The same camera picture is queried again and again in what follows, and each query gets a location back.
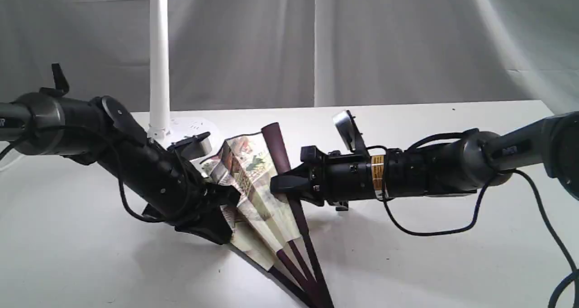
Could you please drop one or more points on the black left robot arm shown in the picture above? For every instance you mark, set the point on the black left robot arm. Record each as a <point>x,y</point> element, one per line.
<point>48,123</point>

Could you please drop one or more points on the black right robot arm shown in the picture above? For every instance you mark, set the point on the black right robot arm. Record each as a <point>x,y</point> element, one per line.
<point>441,165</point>

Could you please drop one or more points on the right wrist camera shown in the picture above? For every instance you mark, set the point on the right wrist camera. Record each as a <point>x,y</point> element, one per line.
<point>349,133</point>

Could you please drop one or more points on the painted paper folding fan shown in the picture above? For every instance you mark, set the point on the painted paper folding fan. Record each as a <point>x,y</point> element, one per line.
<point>270,231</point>

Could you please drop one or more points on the grey backdrop curtain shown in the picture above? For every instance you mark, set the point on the grey backdrop curtain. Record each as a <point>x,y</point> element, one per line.
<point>243,54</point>

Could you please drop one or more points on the white desk lamp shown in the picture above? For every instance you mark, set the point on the white desk lamp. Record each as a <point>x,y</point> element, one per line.
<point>162,128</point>

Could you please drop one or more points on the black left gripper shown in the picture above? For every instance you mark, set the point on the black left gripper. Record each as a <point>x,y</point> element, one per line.
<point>173,188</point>

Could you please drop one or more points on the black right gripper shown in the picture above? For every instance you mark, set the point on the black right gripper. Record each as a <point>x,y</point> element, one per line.
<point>333,178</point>

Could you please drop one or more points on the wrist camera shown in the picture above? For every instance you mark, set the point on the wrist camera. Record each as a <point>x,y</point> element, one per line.
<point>191,148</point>
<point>349,133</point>

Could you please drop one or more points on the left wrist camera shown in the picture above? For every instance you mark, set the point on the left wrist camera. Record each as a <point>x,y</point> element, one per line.
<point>191,148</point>

